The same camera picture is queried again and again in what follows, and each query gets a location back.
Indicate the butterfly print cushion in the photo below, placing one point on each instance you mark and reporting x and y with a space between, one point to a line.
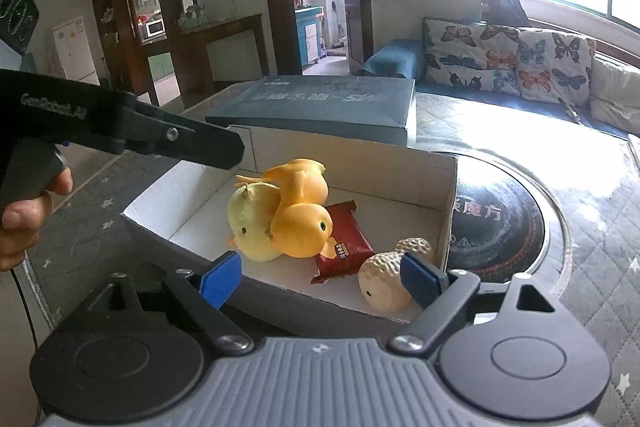
470 57
555 67

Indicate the green kitchen cabinet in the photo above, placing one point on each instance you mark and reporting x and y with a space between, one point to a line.
160 67

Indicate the wooden shelf cabinet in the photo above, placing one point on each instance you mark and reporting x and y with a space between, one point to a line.
112 52

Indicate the cream bumpy sheep toy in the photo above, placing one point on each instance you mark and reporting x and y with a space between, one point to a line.
382 282

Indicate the grey quilted star mat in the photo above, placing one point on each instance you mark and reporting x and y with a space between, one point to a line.
100 187

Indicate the white pillow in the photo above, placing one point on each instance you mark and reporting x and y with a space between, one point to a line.
617 97

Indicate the orange duck toy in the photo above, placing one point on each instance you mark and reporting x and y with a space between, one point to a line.
300 232

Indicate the round black stove plate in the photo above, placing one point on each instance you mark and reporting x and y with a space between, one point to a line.
500 217

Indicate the yellow duck toy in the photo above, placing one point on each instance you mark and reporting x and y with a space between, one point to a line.
250 217

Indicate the red snack packet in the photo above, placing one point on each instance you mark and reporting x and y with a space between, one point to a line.
350 237

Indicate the white cardboard box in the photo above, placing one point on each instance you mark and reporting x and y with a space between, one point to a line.
400 187

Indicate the white refrigerator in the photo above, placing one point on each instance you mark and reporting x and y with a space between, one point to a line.
75 52

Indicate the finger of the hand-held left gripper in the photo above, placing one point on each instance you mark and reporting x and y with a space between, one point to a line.
210 147

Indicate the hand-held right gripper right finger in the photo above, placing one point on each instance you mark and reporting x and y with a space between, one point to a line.
420 279

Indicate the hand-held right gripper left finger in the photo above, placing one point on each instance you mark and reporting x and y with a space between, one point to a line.
220 282

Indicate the blue sofa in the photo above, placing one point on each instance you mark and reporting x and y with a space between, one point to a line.
390 57

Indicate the person's left hand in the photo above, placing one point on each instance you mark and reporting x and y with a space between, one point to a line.
20 232

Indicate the white microwave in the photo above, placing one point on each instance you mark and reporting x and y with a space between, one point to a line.
155 28

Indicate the dark wooden table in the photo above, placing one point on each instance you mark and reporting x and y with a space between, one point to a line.
225 32

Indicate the blue white cabinet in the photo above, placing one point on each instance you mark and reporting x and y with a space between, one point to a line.
307 37

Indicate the small wooden stick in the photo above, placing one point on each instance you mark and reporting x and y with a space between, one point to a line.
570 111

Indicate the black backpack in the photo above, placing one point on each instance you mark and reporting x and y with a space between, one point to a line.
502 7

